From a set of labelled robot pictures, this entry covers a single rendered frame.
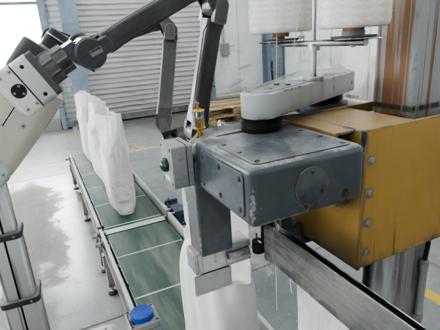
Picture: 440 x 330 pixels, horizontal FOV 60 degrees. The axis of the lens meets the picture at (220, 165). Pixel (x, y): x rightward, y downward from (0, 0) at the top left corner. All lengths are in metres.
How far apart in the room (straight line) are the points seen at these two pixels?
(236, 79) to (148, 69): 2.17
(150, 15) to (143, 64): 7.36
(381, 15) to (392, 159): 0.29
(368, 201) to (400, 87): 0.29
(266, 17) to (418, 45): 0.35
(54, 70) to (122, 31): 0.20
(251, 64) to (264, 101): 8.77
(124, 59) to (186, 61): 1.35
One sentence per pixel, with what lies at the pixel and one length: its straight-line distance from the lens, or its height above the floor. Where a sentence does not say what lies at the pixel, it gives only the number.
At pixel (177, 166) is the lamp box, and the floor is 1.29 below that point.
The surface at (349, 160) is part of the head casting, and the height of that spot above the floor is 1.31.
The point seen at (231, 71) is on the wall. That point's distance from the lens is 9.30.
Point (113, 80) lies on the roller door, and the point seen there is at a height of 0.85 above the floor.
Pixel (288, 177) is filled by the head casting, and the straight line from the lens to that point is 0.63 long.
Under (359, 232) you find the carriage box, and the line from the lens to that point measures 0.87.
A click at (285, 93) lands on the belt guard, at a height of 1.41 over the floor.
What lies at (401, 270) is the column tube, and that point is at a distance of 1.16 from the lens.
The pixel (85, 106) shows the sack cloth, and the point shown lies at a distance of 4.05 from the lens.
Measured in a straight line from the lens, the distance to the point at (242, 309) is 1.25.
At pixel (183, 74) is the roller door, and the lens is 8.75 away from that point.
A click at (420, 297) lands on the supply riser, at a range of 1.25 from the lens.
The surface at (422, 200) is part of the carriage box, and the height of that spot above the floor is 1.14.
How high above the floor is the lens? 1.53
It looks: 18 degrees down
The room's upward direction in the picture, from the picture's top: 4 degrees counter-clockwise
